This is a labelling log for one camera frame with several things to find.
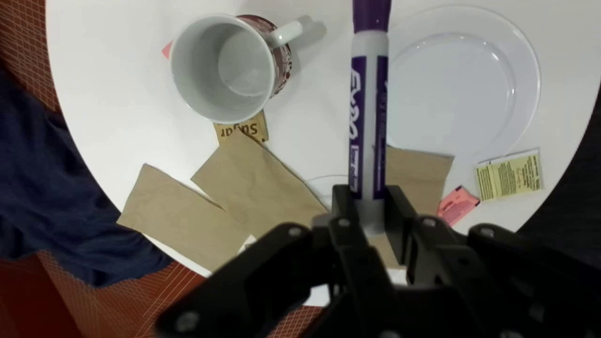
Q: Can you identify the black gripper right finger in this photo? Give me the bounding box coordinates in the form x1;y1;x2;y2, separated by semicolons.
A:
381;184;601;338

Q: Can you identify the brown paper napkin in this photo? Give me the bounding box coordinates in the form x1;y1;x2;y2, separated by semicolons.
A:
383;145;457;218
190;128;329;241
117;162;252;273

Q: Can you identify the white plate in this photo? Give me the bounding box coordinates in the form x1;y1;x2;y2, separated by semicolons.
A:
374;4;543;177

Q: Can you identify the brown sugar packet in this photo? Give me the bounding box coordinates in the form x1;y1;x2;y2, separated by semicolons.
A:
212;109;273;151

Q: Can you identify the maroon white ceramic mug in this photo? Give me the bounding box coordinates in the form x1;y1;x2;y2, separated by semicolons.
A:
169;13;306;126

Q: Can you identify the purple Expo marker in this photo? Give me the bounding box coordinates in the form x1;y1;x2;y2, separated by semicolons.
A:
346;0;396;237

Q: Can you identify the yellow green packet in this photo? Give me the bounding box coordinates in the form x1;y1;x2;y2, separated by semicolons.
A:
473;147;545;203

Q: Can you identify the navy blue cloth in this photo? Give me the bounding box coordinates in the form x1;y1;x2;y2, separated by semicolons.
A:
0;62;173;289

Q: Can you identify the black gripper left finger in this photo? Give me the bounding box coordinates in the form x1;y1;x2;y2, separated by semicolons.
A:
156;184;402;338

